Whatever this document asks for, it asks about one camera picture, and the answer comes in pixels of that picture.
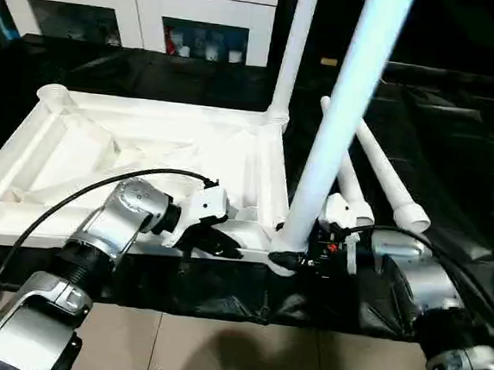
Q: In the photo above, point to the white plastic table top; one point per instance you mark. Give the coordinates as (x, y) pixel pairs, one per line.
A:
(147, 133)

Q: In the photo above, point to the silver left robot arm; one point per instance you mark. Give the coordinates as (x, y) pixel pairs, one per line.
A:
(123, 213)

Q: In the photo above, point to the white plastic table leg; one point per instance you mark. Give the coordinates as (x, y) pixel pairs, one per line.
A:
(296, 46)
(352, 190)
(386, 171)
(350, 94)

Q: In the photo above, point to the white glass-door cabinet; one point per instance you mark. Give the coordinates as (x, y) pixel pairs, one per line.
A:
(137, 2)

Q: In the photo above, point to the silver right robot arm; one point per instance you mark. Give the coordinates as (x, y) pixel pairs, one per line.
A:
(429, 279)

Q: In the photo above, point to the black table mat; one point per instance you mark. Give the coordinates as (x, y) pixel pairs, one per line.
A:
(220, 291)

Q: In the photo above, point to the small tan label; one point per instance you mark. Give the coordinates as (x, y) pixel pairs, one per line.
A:
(329, 61)

